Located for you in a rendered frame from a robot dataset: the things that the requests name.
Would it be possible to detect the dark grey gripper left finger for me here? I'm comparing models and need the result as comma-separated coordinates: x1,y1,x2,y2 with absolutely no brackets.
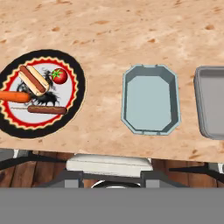
37,170,85,189

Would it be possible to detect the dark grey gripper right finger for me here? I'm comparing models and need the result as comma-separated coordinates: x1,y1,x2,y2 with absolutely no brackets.
141,171,188,189

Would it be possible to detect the blue-grey tupperware container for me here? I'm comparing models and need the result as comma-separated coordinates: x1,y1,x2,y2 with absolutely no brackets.
121,64,182,137

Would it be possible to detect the large round patterned plate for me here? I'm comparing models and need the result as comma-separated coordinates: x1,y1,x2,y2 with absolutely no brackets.
0,49,87,139

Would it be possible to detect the grey tupperware container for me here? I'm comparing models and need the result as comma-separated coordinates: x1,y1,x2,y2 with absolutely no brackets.
193,66,224,141

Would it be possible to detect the round black and white stool base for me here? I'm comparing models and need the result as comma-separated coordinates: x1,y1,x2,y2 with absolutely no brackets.
90,179,142,189

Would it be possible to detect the black stool bar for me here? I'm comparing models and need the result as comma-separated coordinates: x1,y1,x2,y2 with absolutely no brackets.
168,165,224,185
0,153,68,172

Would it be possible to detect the brown sausage on stick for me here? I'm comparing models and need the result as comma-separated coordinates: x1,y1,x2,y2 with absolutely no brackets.
11,105,68,116

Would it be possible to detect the orange carrot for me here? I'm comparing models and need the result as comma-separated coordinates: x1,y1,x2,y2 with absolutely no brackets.
0,90,32,104

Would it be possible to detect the red tomato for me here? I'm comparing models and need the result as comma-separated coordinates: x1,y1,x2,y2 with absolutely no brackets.
51,67,68,85

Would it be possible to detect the hot dog in bun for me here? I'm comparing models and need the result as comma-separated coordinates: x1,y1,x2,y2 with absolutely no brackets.
17,65,51,97

